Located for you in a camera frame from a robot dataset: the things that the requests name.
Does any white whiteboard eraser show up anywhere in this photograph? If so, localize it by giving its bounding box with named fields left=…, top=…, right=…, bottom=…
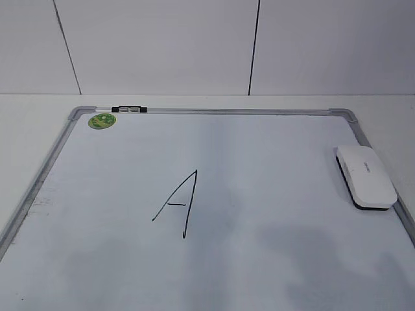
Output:
left=334, top=145, right=397, bottom=211

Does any black marker clip holder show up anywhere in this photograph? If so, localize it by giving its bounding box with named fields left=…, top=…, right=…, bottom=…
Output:
left=111, top=106, right=148, bottom=113

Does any whiteboard with grey frame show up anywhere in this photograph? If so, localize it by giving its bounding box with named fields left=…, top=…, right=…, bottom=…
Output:
left=1, top=106, right=414, bottom=310

